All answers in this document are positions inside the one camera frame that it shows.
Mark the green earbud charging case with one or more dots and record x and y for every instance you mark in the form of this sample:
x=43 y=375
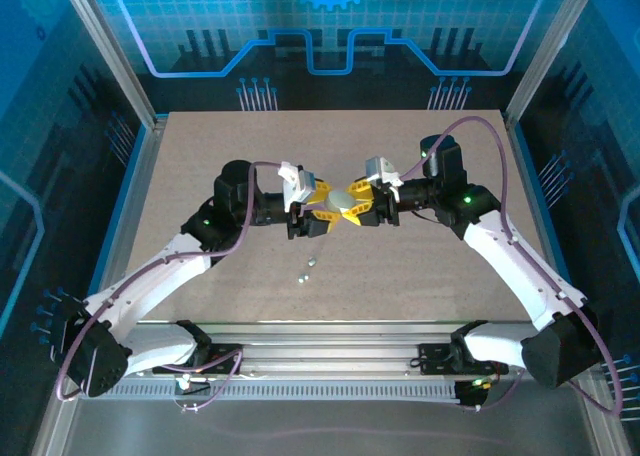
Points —
x=340 y=201

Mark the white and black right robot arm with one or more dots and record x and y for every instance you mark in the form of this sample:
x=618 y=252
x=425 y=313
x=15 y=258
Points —
x=520 y=266

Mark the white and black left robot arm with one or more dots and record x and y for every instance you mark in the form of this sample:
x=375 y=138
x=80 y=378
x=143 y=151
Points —
x=150 y=276

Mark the grey metal sheet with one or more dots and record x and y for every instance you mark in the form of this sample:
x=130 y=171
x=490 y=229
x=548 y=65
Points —
x=320 y=426

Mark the black control box with lights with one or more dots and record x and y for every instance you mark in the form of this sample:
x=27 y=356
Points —
x=470 y=396

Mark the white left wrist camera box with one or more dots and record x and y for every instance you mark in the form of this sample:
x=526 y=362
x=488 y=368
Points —
x=298 y=186

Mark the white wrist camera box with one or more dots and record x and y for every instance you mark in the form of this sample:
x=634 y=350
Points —
x=298 y=186
x=387 y=171

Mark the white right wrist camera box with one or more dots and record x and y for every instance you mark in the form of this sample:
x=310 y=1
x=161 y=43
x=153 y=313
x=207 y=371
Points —
x=387 y=171

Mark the aluminium table side rail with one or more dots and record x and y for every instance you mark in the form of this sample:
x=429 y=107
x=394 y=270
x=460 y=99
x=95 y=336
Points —
x=522 y=176
x=144 y=176

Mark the aluminium frame beam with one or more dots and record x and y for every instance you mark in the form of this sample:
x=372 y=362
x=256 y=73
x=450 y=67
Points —
x=325 y=351

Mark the aluminium frame post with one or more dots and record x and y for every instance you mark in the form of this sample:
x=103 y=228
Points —
x=550 y=51
x=114 y=51

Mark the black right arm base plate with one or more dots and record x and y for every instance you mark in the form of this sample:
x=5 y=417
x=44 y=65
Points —
x=432 y=363

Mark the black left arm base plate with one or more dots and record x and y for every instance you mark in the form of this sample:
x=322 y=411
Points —
x=225 y=365

